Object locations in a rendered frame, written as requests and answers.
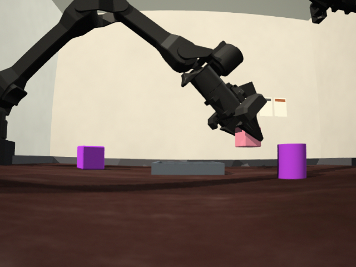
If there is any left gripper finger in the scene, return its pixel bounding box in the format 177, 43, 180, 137
236, 114, 264, 142
220, 117, 240, 136

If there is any purple cylinder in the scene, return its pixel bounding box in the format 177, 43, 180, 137
277, 144, 306, 179

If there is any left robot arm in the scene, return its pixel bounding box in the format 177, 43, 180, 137
0, 0, 244, 140

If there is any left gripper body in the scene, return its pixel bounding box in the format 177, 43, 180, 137
204, 81, 267, 130

